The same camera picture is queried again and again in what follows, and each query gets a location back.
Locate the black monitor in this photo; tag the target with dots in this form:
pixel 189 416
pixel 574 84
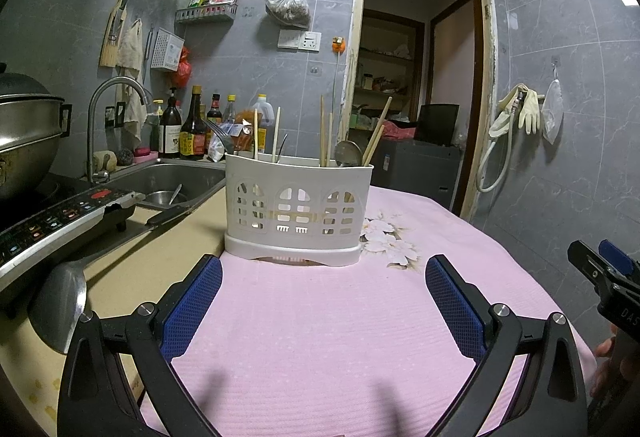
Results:
pixel 437 124

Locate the pump soap bottle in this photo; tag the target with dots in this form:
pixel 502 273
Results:
pixel 157 127

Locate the grey cabinet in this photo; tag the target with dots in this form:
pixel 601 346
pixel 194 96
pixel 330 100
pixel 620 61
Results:
pixel 415 167

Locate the grey wall shelf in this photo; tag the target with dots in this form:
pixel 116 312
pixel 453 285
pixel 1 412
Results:
pixel 205 13

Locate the beige scrubbing pad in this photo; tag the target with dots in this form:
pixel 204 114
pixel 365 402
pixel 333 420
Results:
pixel 106 162

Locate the worn beige rag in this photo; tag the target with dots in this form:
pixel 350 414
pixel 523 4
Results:
pixel 134 112

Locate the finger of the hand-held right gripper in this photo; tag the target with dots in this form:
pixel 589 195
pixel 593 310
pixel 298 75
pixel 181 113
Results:
pixel 615 253
pixel 585 259

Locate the spoon in metal bowl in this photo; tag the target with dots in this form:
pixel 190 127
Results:
pixel 175 193

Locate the hanging wooden cutting board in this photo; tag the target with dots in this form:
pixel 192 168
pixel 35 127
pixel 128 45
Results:
pixel 111 52

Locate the white plastic utensil holder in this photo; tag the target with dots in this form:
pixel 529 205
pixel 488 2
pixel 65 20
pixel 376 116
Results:
pixel 300 177

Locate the white perforated wall box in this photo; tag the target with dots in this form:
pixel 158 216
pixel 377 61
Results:
pixel 166 48

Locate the hanging beige dish cloth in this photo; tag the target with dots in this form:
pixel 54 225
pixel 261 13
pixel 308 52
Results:
pixel 130 47

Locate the steel faucet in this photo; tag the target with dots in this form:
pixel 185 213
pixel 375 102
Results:
pixel 91 132

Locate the black wall outlet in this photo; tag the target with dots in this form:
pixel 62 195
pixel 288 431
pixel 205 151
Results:
pixel 115 114

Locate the hanging metal utensil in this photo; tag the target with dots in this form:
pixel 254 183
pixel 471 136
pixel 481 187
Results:
pixel 149 47

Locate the red cloth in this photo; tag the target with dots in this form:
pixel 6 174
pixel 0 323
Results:
pixel 402 131

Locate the white wall socket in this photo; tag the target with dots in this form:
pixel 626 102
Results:
pixel 310 41

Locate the induction cooker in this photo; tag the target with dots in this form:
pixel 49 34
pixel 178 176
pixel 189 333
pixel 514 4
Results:
pixel 55 217

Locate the dark bottle white label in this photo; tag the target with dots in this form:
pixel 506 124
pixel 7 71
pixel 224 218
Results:
pixel 170 132

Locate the steel wool scrubber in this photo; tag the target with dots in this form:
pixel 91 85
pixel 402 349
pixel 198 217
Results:
pixel 126 157

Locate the orange wall hook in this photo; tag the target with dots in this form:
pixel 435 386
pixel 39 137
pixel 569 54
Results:
pixel 338 45

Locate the bundle of wooden chopsticks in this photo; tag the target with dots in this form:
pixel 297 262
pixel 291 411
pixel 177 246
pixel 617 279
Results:
pixel 276 137

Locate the wooden door frame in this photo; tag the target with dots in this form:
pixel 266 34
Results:
pixel 352 67

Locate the dark bottle yellow label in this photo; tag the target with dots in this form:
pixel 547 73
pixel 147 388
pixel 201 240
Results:
pixel 192 139

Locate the hanging clear plastic bag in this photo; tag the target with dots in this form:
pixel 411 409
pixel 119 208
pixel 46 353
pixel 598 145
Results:
pixel 552 114

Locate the steel sink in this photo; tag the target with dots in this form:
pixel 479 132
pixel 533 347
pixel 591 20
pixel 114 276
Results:
pixel 175 172

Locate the green box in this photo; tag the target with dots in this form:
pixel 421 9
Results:
pixel 358 119

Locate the small wall hook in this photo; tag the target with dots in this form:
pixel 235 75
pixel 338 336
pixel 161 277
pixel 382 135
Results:
pixel 554 67

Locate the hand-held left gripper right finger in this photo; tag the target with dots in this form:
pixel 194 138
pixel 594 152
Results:
pixel 455 312

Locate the blue white plastic bag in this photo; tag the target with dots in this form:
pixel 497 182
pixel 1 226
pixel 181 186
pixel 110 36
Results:
pixel 216 149

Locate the red plastic bag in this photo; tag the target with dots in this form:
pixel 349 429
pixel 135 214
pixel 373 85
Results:
pixel 182 72

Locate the pink floral tablecloth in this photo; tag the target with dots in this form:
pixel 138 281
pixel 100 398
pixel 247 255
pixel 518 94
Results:
pixel 320 327

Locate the metal bowl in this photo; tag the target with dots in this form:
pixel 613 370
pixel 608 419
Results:
pixel 157 197

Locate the steel steamer pot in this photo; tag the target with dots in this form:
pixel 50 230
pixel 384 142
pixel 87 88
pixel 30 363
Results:
pixel 25 127

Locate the wooden shelf unit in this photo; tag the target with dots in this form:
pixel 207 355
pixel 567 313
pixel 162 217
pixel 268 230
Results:
pixel 385 56

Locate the plastic oil jug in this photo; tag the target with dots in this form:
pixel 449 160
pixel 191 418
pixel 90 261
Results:
pixel 265 117

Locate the dark bottle red label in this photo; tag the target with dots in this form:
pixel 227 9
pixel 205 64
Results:
pixel 214 112

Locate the person's right hand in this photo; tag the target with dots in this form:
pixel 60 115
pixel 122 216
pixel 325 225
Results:
pixel 602 348

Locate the orange snack bag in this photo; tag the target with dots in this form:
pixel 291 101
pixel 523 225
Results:
pixel 245 127

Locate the white wall switch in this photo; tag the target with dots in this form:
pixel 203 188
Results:
pixel 288 39

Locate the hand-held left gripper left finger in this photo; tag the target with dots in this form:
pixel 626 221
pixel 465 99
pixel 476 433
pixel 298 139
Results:
pixel 194 307

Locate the clear bottle yellow cap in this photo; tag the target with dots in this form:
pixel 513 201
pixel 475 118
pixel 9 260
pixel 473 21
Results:
pixel 229 109

